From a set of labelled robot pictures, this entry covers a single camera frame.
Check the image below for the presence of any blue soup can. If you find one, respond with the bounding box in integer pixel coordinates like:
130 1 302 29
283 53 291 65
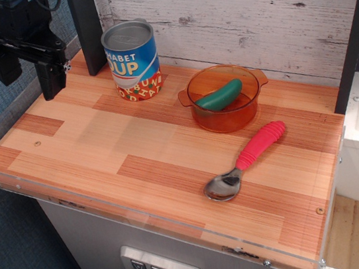
101 19 163 101

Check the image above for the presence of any red handled metal spoon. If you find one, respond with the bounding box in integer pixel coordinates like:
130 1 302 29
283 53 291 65
203 121 286 201

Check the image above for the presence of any grey toy fridge cabinet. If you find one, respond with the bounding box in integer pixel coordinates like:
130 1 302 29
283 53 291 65
36 164 299 269

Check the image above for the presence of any black cable loop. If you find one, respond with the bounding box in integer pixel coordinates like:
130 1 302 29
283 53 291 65
26 0 64 15

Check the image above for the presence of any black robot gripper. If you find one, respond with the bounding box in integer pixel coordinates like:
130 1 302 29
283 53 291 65
0 0 66 101

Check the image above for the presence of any clear acrylic table guard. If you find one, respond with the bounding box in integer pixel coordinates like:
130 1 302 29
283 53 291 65
0 53 344 269

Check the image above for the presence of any dark right frame post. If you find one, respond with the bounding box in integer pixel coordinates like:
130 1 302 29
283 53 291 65
334 0 359 115

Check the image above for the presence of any orange transparent plastic pot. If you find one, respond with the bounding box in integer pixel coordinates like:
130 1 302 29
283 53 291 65
178 64 268 133

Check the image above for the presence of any dark grey vertical post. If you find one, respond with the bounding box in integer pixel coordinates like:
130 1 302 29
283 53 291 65
67 0 107 76

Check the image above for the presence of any green toy cucumber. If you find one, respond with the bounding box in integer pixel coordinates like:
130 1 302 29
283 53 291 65
195 78 242 111

